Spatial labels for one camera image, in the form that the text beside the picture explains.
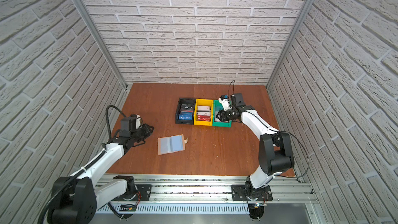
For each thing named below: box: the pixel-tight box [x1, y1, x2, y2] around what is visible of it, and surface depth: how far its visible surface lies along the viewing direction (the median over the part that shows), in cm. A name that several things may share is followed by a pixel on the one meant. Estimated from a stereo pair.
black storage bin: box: [175, 97, 196, 125], surface depth 105 cm
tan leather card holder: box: [157, 133, 189, 156], surface depth 91 cm
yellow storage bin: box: [193, 98, 214, 126], surface depth 103 cm
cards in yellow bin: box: [196, 105, 211, 122], surface depth 104 cm
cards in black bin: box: [178, 103, 194, 121], surface depth 105 cm
